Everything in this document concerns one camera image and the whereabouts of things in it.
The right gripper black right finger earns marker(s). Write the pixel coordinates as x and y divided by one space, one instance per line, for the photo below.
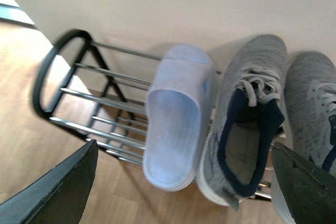
308 190

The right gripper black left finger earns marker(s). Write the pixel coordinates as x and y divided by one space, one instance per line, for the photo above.
59 196

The grey knit sneaker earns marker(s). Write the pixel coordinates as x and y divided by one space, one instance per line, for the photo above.
248 115
310 105

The light blue slipper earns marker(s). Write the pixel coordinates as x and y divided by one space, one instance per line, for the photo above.
178 106

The black metal shoe rack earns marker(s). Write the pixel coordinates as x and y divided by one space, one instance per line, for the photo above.
76 90

